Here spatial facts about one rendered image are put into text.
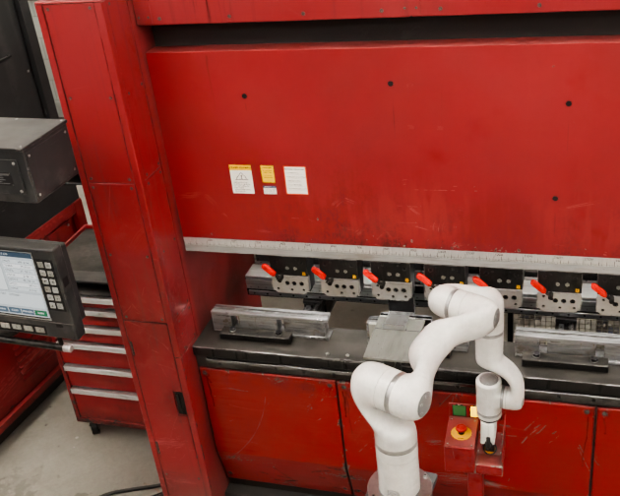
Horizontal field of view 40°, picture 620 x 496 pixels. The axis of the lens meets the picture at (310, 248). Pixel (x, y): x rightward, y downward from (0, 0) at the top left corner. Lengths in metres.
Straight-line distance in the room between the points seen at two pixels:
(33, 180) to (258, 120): 0.79
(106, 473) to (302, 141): 2.11
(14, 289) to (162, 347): 0.68
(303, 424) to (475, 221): 1.16
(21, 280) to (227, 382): 1.00
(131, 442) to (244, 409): 1.03
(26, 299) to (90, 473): 1.54
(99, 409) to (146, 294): 1.23
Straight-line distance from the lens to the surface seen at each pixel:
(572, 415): 3.28
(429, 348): 2.39
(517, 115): 2.81
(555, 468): 3.46
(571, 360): 3.23
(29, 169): 2.79
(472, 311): 2.48
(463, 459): 3.08
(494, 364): 2.80
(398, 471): 2.46
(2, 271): 3.05
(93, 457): 4.49
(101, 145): 3.07
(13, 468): 4.61
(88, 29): 2.93
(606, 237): 2.98
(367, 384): 2.32
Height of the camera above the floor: 2.84
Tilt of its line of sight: 29 degrees down
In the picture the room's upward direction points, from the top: 7 degrees counter-clockwise
